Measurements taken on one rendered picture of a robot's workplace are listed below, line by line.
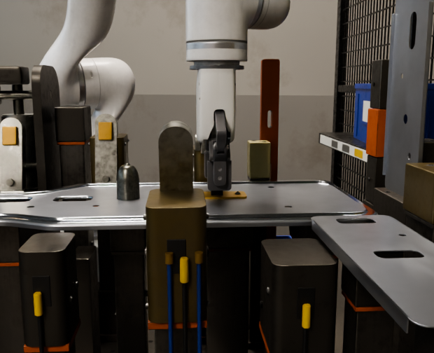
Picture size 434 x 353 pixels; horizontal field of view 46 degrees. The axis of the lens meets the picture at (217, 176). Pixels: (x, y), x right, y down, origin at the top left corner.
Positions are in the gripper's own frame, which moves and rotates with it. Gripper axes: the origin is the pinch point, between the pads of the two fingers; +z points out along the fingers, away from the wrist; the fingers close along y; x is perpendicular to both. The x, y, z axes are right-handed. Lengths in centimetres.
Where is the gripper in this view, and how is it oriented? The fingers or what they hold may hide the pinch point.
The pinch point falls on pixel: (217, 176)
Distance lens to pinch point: 72.8
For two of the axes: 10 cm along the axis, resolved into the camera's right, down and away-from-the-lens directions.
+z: 0.0, 9.8, 1.8
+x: 10.0, -0.1, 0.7
